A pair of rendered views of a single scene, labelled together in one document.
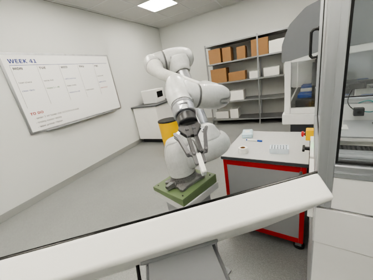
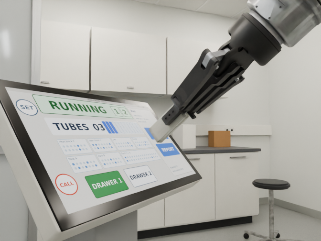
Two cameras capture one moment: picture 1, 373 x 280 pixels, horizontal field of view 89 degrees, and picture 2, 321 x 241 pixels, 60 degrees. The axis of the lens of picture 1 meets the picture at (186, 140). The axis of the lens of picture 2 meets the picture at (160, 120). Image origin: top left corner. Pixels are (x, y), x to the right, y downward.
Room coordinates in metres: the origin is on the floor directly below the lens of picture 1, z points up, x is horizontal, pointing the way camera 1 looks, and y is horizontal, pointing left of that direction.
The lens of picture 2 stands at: (0.83, -0.40, 1.10)
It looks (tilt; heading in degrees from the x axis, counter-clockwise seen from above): 2 degrees up; 129
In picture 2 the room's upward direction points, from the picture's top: straight up
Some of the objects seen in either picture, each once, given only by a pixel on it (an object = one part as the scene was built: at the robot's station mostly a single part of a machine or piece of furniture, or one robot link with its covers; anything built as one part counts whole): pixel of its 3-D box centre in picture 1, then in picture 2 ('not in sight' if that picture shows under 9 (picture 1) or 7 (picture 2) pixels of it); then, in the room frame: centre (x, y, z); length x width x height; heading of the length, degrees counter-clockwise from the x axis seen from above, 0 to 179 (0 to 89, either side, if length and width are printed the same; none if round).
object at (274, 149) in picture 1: (278, 149); not in sight; (1.25, -0.66, 0.78); 0.12 x 0.08 x 0.04; 61
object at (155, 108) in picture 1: (159, 113); not in sight; (4.88, 0.58, 0.61); 1.15 x 0.72 x 1.22; 151
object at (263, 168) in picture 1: (268, 183); not in sight; (1.44, -0.66, 0.38); 0.62 x 0.58 x 0.76; 145
